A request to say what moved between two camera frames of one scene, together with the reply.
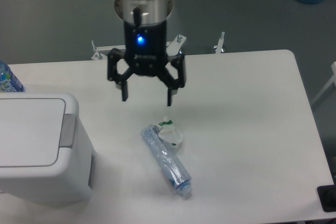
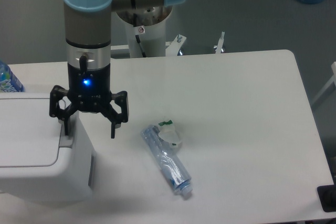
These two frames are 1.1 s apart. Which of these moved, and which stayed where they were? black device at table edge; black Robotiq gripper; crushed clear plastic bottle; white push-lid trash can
Moved: black Robotiq gripper
Stayed: crushed clear plastic bottle; black device at table edge; white push-lid trash can
